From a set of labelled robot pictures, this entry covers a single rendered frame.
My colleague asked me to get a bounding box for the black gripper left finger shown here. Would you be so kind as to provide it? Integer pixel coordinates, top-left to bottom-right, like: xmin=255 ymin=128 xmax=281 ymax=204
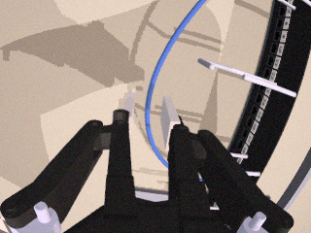
xmin=0 ymin=92 xmax=141 ymax=233

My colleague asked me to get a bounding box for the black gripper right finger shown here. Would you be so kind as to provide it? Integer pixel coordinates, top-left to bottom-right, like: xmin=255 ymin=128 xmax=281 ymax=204
xmin=160 ymin=95 xmax=294 ymax=233

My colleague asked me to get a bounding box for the grey patch panel rack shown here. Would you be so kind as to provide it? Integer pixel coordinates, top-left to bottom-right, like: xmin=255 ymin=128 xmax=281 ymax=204
xmin=197 ymin=0 xmax=311 ymax=211

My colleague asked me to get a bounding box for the blue cable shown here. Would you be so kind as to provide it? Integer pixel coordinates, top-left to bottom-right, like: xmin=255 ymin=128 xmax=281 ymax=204
xmin=145 ymin=0 xmax=207 ymax=168

